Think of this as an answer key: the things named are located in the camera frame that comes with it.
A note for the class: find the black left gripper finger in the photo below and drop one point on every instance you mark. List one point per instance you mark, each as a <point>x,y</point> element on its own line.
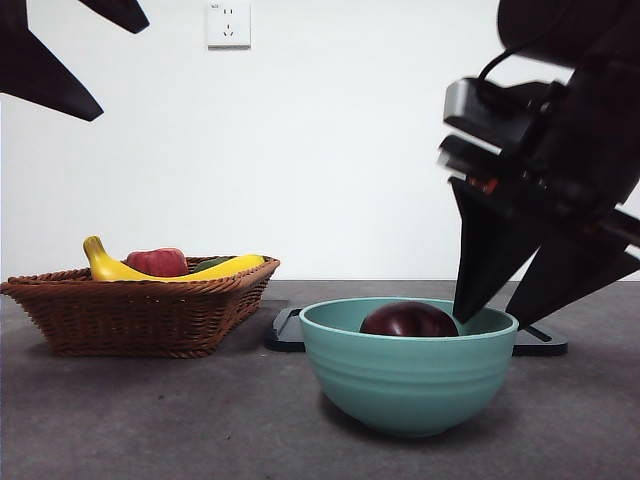
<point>122,12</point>
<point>35,70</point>

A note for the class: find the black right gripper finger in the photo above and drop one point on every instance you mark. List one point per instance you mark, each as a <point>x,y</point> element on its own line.
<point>565,280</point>
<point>485,250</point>

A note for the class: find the dark purple plum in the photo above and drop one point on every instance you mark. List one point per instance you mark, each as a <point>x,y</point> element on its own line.
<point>407,320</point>

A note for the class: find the teal ribbed bowl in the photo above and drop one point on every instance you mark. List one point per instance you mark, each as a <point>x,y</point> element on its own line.
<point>410,385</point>

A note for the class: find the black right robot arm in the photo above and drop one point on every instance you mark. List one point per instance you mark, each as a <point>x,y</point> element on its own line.
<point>600,100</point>

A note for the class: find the yellow banana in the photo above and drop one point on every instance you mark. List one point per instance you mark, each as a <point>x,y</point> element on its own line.
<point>107,267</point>

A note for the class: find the black rectangular tray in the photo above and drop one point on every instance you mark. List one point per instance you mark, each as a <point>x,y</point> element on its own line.
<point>285,335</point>

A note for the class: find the red apple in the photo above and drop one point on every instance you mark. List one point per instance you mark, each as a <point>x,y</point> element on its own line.
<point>157,260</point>

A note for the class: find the green avocado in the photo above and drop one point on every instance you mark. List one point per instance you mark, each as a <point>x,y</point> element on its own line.
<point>210,263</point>

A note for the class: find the brown wicker basket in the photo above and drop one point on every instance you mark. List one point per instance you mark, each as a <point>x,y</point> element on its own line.
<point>130,320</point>

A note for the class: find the white wall power socket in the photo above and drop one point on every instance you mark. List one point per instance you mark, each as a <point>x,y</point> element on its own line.
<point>229,25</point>

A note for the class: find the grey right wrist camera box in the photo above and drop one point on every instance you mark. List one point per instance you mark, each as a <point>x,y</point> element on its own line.
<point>457,100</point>

